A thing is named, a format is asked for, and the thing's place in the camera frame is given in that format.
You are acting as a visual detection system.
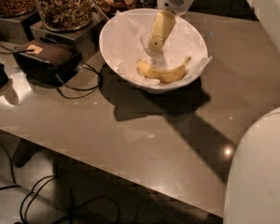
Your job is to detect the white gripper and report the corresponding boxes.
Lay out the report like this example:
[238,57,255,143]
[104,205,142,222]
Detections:
[148,0,194,51]

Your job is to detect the yellow banana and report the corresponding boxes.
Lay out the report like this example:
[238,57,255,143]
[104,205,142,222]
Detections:
[137,57,190,83]

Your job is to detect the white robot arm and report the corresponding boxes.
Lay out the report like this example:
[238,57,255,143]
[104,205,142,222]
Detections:
[155,0,280,224]

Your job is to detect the white bowl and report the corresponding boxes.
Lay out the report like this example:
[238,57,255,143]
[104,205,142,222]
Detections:
[98,8,209,94]

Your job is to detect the white paper napkin liner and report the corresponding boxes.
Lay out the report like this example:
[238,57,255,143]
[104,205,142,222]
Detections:
[108,10,213,86]

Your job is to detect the dark metal stand middle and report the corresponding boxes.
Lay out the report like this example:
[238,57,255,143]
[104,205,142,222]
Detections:
[30,12,105,60]

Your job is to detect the dark metal stand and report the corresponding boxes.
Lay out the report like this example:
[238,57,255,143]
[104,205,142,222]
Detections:
[0,11,40,44]
[30,12,105,60]

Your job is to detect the glass jar of mixed nuts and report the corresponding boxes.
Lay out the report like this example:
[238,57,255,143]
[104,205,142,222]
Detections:
[35,0,92,32]

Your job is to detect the black box with tag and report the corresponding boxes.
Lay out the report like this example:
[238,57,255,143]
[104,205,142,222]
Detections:
[13,38,82,87]

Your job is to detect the dark metal stand left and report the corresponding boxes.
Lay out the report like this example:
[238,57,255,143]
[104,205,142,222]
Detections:
[0,11,40,44]

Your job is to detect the black cable on table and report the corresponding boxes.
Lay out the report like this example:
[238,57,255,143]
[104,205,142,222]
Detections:
[0,35,104,100]

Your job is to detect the black floor cables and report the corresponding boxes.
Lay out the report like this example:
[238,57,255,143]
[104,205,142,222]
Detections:
[0,137,122,224]

